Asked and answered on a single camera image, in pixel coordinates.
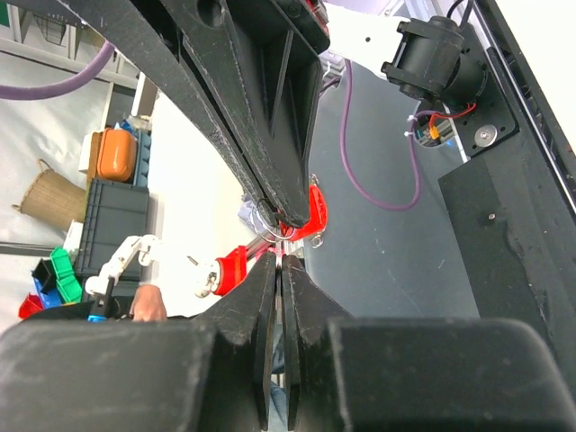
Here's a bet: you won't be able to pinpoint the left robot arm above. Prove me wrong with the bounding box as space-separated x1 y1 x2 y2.
1 1 485 228

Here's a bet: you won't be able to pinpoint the silver key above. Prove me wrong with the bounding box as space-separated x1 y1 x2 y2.
274 240 284 271

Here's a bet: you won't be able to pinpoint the person's hand in background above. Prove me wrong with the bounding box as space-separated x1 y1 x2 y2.
130 284 167 322

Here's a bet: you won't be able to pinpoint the white red teleoperation device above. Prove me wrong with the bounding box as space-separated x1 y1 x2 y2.
85 234 248 300

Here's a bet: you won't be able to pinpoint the dark plastic crate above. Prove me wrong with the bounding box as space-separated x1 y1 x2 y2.
74 178 149 280

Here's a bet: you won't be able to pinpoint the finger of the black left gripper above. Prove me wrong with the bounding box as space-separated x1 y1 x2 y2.
162 1 329 228
64 1 293 224

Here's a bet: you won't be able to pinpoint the colourful storage bins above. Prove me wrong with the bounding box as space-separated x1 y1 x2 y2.
18 247 83 320

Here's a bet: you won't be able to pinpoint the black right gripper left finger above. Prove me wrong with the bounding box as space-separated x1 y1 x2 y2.
1 254 275 431

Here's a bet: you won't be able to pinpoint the red key tag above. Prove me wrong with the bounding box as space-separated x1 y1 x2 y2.
280 184 329 241

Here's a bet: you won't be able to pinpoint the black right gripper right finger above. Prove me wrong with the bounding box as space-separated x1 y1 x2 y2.
281 256 575 431

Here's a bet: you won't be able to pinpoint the black front mounting rail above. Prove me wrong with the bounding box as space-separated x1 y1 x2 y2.
438 0 576 343

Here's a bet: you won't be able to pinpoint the woven basket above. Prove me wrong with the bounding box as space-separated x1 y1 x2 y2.
11 158 86 231

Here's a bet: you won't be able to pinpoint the orange container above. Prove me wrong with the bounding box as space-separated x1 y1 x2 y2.
96 129 137 183

